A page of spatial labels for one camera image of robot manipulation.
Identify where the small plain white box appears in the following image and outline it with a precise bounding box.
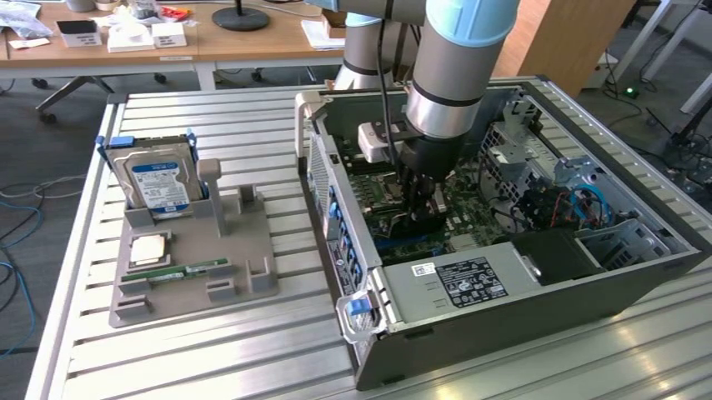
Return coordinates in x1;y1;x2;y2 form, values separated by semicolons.
150;22;188;49

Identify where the white floor device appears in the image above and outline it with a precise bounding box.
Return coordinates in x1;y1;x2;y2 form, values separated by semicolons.
592;52;619;91

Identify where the light wood office desk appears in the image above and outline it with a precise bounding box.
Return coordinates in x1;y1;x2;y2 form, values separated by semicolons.
196;0;502;91
0;3;202;122

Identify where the blue case latch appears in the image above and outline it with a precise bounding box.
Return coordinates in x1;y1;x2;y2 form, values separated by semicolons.
345;291;371;320

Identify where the silver disk bay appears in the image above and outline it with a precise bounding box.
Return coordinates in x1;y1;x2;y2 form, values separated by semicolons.
572;216;675;272

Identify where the graphics card with metal bracket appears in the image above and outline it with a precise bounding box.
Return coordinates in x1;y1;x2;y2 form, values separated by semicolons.
386;212;448;242

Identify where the grey plastic parts rack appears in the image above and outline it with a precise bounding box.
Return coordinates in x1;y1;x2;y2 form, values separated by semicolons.
107;157;281;330

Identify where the clear plastic bag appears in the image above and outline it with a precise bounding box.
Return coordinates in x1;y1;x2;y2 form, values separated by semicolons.
0;0;55;41

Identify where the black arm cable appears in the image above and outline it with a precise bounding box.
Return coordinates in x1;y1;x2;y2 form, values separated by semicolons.
375;18;402;166

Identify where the blue floor cable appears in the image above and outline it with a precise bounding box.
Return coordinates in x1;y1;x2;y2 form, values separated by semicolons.
0;199;43;359

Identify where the stack of white papers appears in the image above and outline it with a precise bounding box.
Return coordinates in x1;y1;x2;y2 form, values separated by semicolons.
299;18;350;52

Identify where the brown cardboard box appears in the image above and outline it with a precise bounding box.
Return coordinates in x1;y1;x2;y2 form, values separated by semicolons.
321;7;350;30

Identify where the light blue wire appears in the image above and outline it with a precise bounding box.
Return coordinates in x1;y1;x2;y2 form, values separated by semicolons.
569;182;613;228

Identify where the white box with round hole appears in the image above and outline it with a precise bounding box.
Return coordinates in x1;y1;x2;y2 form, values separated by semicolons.
106;22;156;53

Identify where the red wire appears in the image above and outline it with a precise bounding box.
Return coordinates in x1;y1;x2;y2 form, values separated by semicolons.
549;189;564;228

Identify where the silver metal drive cage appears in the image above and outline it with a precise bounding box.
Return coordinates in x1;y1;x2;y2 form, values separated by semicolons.
476;98;608;209

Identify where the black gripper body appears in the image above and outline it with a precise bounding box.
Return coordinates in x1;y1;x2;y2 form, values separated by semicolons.
395;135;466;183

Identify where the open dark grey PC case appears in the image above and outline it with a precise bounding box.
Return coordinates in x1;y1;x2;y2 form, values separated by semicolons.
293;81;708;392

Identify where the hard disk in blue caddy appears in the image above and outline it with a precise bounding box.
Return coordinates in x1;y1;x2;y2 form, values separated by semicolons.
95;127;203;221

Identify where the black round lamp base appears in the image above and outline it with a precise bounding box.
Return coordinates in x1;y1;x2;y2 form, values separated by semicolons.
210;0;271;31

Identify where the green RAM stick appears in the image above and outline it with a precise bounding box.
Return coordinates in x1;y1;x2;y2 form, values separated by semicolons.
120;258;230;283

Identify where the CPU socket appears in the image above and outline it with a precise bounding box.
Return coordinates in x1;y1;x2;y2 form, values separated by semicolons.
377;171;407;205

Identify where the wooden cabinet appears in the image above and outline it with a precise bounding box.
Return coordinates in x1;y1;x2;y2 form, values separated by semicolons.
492;0;639;97

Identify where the green motherboard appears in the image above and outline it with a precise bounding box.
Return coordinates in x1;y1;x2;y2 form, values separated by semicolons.
333;135;522;266

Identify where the white floor cable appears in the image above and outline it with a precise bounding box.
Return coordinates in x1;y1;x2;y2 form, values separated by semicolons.
0;172;88;201

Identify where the silver CPU chip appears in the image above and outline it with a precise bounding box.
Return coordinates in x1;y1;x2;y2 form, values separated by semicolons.
127;237;168;268

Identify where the white box with black top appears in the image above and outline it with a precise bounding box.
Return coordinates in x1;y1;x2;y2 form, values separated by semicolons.
55;19;104;48

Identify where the white table frame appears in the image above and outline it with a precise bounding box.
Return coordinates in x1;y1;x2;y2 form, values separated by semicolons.
609;0;712;84

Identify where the grey power supply unit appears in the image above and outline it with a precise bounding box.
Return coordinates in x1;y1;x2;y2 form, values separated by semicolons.
381;242;544;326

